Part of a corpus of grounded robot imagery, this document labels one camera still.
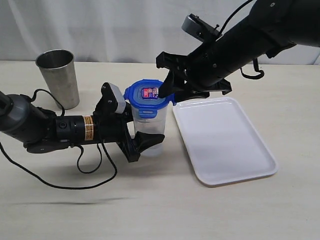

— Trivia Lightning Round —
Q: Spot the blue container lid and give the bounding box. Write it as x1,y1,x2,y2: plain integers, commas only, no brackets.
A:
123,79,177,119

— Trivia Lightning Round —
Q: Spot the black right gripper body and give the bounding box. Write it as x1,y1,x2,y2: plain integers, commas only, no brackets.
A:
156,41,233,95

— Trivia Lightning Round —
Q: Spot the clear plastic container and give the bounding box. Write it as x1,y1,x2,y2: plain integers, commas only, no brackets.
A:
131,101,169,157

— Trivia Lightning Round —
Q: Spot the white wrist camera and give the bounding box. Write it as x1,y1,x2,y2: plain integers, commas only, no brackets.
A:
109,83,126,114

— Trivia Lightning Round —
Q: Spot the white plastic tray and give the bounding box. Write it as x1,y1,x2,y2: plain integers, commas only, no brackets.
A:
173,97,279,187

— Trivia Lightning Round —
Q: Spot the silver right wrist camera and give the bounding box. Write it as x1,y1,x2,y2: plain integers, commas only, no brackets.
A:
181,13,223,44

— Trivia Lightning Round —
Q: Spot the stainless steel cup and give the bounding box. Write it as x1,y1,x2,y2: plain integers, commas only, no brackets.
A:
35,49,80,110

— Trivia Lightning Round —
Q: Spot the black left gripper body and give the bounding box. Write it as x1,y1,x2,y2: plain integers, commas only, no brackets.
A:
93,82,140,163

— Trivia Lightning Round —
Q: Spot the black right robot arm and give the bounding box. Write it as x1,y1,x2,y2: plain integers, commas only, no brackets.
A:
156,0,320,103

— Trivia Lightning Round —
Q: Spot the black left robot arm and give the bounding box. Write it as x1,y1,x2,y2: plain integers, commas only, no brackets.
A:
0,82,165,163

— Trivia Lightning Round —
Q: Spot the white backdrop curtain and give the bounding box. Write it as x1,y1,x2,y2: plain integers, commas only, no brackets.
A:
0,0,320,66

